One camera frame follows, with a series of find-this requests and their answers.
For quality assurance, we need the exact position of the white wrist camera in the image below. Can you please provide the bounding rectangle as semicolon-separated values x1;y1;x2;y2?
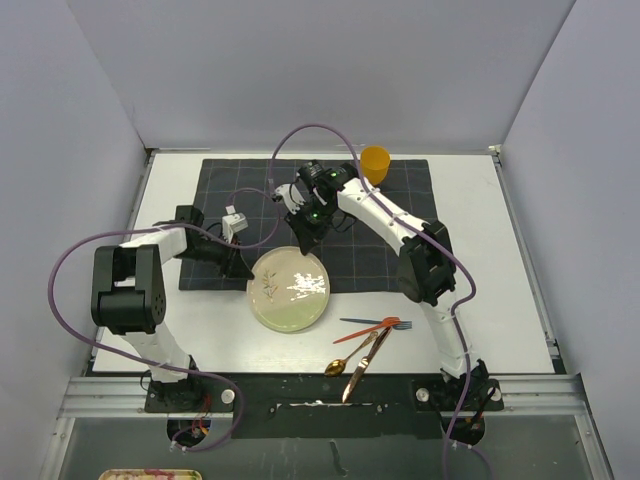
271;183;305;215
221;204;248;244

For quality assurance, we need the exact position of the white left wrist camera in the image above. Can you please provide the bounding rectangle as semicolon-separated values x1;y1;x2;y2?
221;204;248;244

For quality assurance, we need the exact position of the orange plastic cup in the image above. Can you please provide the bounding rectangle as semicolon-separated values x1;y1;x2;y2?
360;146;391;186

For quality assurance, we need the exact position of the orange plastic fork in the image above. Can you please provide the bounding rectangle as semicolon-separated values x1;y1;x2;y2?
334;317;400;344

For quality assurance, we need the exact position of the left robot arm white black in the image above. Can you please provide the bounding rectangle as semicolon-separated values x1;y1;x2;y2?
91;205;254;411

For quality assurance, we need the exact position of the floral tray edge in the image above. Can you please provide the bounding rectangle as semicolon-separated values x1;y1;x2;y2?
99;468;203;480

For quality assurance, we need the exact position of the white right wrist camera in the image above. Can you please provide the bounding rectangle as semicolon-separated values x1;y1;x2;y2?
271;183;305;215

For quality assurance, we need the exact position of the beige plate with plant motif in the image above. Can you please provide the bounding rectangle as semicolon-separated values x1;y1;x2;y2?
246;246;330;333

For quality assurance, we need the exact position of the blue plastic fork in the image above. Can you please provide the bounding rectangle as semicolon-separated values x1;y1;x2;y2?
341;318;413;330

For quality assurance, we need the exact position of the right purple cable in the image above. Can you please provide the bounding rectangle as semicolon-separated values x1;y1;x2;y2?
268;123;496;480

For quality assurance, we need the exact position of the gold metal spoon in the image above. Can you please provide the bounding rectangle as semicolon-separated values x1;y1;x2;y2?
324;331;378;377

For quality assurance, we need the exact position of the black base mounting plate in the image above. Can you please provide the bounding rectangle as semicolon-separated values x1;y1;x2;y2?
144;374;504;443

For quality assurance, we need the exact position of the copper metal knife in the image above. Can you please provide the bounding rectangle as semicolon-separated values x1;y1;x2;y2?
341;327;392;404

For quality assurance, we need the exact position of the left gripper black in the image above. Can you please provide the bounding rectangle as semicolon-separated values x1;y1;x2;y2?
174;232;254;279

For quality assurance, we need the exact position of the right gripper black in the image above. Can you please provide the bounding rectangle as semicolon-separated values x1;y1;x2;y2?
285;199;335;255

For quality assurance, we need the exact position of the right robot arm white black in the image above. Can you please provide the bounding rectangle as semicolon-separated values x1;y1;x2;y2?
272;160;502;410

